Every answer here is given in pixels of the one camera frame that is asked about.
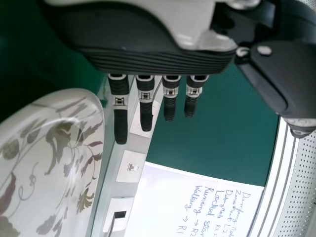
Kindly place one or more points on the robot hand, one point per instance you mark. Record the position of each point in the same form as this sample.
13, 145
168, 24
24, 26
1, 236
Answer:
148, 37

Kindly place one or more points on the plate with brown leaf pattern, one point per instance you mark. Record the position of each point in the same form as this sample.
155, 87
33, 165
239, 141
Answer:
49, 172

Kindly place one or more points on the white socket strip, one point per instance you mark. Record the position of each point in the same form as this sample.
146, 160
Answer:
129, 168

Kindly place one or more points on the white sheet with blue handwriting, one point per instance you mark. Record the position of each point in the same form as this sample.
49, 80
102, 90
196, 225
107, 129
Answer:
160, 209

